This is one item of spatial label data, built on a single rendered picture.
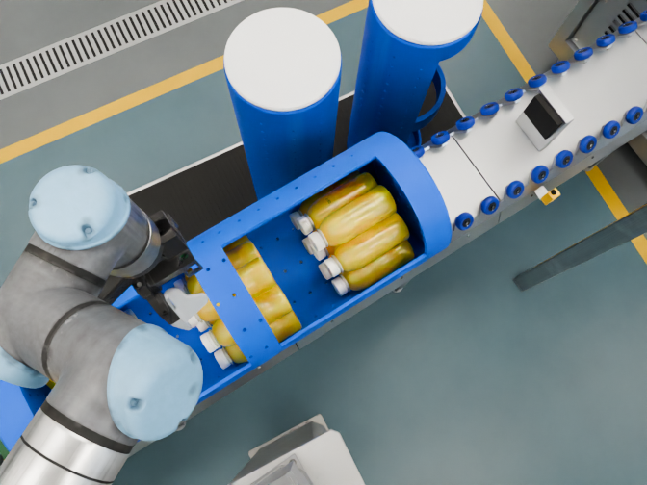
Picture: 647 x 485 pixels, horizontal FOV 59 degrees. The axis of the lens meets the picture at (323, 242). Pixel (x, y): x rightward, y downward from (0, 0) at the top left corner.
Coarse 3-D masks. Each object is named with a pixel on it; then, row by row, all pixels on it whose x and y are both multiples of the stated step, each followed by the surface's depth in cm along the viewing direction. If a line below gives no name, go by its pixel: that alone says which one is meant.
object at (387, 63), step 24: (384, 48) 145; (408, 48) 139; (432, 48) 138; (456, 48) 141; (360, 72) 169; (384, 72) 154; (408, 72) 149; (432, 72) 149; (360, 96) 177; (384, 96) 164; (408, 96) 160; (360, 120) 189; (384, 120) 177; (408, 120) 174; (408, 144) 225
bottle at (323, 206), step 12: (360, 180) 117; (372, 180) 117; (336, 192) 117; (348, 192) 116; (360, 192) 116; (312, 204) 117; (324, 204) 116; (336, 204) 116; (312, 216) 116; (324, 216) 115; (312, 228) 117
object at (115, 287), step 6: (114, 276) 65; (108, 282) 66; (114, 282) 65; (120, 282) 65; (126, 282) 66; (132, 282) 67; (102, 288) 66; (108, 288) 66; (114, 288) 66; (120, 288) 66; (126, 288) 67; (102, 294) 66; (108, 294) 66; (114, 294) 67; (120, 294) 68; (108, 300) 67; (114, 300) 68
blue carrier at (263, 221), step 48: (384, 144) 110; (288, 192) 109; (432, 192) 106; (192, 240) 109; (288, 240) 129; (432, 240) 110; (240, 288) 100; (288, 288) 128; (192, 336) 125; (240, 336) 101; (0, 384) 95; (0, 432) 93
